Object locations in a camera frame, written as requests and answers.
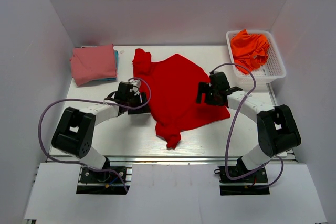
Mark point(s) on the white plastic basket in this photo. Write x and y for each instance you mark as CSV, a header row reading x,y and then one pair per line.
x,y
274,67

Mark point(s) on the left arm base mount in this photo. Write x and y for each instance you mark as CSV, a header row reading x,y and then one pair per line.
x,y
103,183

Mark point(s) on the folded pink t shirt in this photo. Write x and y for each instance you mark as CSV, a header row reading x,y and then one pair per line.
x,y
92,63

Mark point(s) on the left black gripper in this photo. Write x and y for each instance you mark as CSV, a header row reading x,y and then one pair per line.
x,y
137,96

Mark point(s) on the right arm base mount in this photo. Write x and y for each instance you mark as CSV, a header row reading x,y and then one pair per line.
x,y
255,184

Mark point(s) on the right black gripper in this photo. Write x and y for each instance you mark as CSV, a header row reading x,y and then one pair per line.
x,y
203,88

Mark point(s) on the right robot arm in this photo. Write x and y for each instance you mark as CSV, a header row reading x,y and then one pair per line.
x,y
276,128

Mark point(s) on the aluminium table rail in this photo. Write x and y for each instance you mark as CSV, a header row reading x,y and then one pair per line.
x,y
155,159

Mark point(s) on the red t shirt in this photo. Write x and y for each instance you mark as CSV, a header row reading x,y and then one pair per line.
x,y
172,86

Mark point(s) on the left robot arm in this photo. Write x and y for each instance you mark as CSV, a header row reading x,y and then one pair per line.
x,y
74,132

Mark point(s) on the folded blue t shirt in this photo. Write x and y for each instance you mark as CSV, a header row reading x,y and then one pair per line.
x,y
116,55

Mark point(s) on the orange t shirt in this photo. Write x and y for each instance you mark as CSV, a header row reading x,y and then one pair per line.
x,y
249,51

